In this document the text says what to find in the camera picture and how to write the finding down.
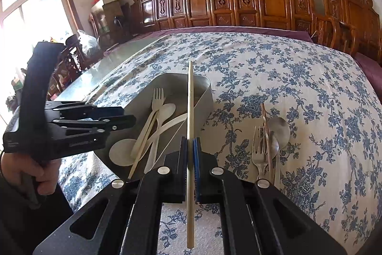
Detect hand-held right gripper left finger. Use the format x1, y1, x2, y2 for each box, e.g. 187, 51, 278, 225
33, 137, 188, 255

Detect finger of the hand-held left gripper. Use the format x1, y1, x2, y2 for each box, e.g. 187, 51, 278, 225
52, 114, 137, 140
45, 102, 125, 122

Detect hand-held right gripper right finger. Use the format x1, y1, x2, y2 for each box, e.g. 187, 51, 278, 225
193, 137, 348, 255

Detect beige round soup spoon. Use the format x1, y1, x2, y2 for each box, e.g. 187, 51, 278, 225
109, 113, 188, 167

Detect rectangular metal tin box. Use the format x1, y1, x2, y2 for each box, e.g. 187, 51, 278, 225
91, 73, 214, 184

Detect metal fork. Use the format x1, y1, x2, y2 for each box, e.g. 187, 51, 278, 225
251, 125, 268, 182

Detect large metal spoon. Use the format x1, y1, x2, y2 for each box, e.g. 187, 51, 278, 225
266, 116, 291, 184

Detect person's left hand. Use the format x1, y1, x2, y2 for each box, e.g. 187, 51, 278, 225
0, 158, 62, 205

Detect wooden dining chair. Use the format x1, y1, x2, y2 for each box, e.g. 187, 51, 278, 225
51, 34, 90, 94

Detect clear plastic bag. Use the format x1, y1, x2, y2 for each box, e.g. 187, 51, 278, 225
77, 30, 101, 56

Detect black desk lamp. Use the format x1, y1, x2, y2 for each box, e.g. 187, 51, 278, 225
112, 15, 125, 35

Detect stacked cardboard boxes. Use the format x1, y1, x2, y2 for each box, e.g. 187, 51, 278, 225
91, 0, 123, 13

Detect blue floral tablecloth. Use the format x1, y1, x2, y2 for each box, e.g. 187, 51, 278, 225
58, 31, 382, 255

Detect long purple sofa cushion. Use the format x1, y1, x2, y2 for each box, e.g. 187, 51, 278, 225
131, 25, 312, 42

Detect purple armchair cushion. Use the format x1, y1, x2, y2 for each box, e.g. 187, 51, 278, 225
354, 52, 382, 85

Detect carved wooden armchair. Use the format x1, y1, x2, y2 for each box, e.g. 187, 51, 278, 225
321, 0, 382, 65

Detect wooden door frame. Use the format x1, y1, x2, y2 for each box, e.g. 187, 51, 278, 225
0, 0, 85, 71

